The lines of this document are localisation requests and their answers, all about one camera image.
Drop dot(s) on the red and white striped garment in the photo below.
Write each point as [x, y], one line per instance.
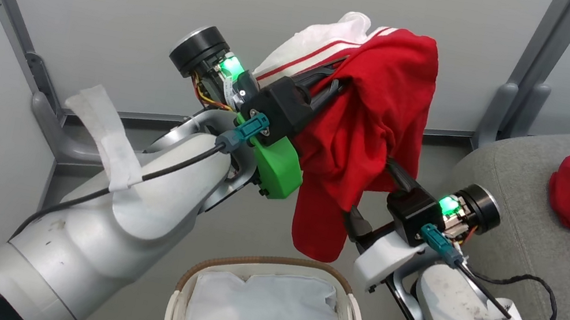
[369, 116]

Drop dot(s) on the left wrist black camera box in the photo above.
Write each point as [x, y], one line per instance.
[283, 105]

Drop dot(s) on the grey rounded partition foot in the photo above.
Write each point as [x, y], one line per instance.
[528, 109]
[495, 112]

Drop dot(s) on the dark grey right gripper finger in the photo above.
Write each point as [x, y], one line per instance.
[400, 179]
[358, 227]

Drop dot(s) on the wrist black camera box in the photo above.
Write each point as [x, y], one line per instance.
[412, 212]
[283, 105]

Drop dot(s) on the white laundry basket brown rim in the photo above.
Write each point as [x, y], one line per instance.
[355, 319]

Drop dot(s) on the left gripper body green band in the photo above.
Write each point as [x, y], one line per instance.
[276, 170]

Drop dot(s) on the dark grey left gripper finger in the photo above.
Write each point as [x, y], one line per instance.
[329, 94]
[324, 70]

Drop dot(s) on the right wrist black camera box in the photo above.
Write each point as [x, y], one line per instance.
[412, 212]

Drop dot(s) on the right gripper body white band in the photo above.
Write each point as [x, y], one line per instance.
[387, 260]

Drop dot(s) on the grey partition foot with caster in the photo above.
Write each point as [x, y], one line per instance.
[55, 134]

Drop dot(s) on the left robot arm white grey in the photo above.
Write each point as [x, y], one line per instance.
[69, 251]

